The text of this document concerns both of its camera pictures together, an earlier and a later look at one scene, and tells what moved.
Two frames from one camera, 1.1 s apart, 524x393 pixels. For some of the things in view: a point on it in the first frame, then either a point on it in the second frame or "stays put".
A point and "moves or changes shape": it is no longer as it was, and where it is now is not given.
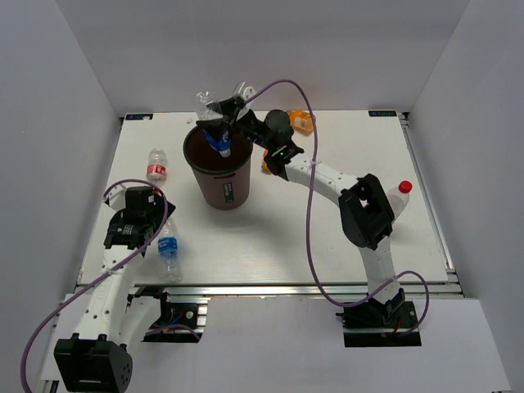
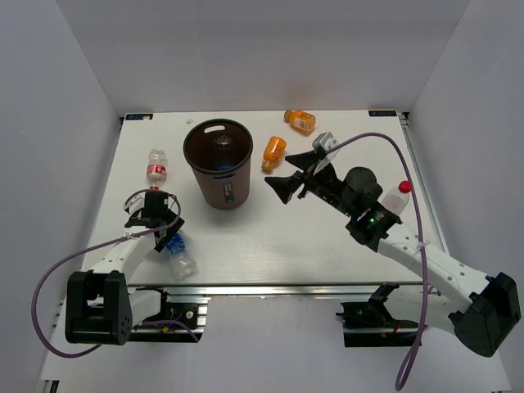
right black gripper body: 251,127 → 326,187
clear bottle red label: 156,167 stays put
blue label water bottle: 168,245 moves or changes shape
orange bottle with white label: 301,121 stays put
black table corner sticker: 138,116 stays put
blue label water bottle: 222,146 → 225,164
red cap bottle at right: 398,197 stays put
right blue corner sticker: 382,113 stays put
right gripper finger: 216,127 → 285,187
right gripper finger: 230,107 → 305,159
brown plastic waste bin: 221,182 stays put
